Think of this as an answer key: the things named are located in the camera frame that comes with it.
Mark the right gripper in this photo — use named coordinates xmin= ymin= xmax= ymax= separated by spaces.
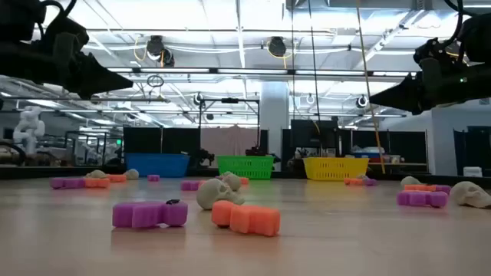
xmin=368 ymin=38 xmax=491 ymax=116

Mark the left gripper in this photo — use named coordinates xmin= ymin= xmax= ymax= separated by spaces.
xmin=0 ymin=15 xmax=134 ymax=100

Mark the black framed partition panel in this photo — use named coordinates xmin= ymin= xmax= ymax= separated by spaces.
xmin=351 ymin=130 xmax=429 ymax=173

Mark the blue and white cooler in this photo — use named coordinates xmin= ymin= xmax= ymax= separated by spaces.
xmin=352 ymin=146 xmax=386 ymax=159

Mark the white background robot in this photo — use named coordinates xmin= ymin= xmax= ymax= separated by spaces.
xmin=12 ymin=106 xmax=46 ymax=155

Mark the dark blue partition panel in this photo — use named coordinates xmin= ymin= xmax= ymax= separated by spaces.
xmin=453 ymin=125 xmax=491 ymax=177

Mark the black monitor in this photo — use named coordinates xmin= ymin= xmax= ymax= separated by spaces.
xmin=290 ymin=119 xmax=339 ymax=150

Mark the blue plastic basket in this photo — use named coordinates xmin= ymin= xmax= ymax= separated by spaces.
xmin=124 ymin=153 xmax=191 ymax=178

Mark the yellow plastic basket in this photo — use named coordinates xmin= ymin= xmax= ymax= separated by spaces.
xmin=302 ymin=156 xmax=370 ymax=182

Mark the small black background robot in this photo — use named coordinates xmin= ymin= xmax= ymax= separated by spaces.
xmin=193 ymin=148 xmax=216 ymax=166
xmin=245 ymin=144 xmax=282 ymax=164

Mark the white square pillar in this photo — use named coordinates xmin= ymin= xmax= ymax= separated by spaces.
xmin=260 ymin=80 xmax=291 ymax=172

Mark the pink curtain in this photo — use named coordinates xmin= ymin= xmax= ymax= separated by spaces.
xmin=200 ymin=125 xmax=259 ymax=157

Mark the green plastic basket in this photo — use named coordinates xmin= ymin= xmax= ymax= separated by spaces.
xmin=216 ymin=155 xmax=275 ymax=180

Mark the thick yellow hanging cable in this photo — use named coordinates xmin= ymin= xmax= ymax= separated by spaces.
xmin=354 ymin=0 xmax=387 ymax=174

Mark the black metal cage frame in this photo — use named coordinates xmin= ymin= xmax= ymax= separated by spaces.
xmin=64 ymin=130 xmax=124 ymax=166

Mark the black ceiling cable reel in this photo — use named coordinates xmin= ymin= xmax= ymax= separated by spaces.
xmin=267 ymin=36 xmax=288 ymax=59
xmin=145 ymin=34 xmax=176 ymax=68

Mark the short yellow cable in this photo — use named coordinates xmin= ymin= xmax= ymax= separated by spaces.
xmin=447 ymin=51 xmax=470 ymax=64

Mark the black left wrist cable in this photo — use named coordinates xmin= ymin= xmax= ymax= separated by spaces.
xmin=36 ymin=0 xmax=77 ymax=39

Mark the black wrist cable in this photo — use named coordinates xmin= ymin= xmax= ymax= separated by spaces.
xmin=443 ymin=0 xmax=465 ymax=46
xmin=36 ymin=0 xmax=77 ymax=39

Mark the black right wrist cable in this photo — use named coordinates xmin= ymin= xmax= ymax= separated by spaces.
xmin=443 ymin=0 xmax=465 ymax=46

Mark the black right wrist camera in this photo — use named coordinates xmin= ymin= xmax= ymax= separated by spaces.
xmin=458 ymin=13 xmax=491 ymax=64

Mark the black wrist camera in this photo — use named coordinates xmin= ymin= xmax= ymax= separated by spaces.
xmin=0 ymin=0 xmax=48 ymax=44
xmin=458 ymin=13 xmax=491 ymax=64

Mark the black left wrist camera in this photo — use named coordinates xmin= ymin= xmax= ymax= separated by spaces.
xmin=0 ymin=0 xmax=48 ymax=44

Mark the black aluminium table frame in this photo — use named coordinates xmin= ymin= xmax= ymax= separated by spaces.
xmin=0 ymin=164 xmax=491 ymax=189

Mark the black metal stand frame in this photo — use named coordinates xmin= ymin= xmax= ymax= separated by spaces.
xmin=198 ymin=97 xmax=261 ymax=158

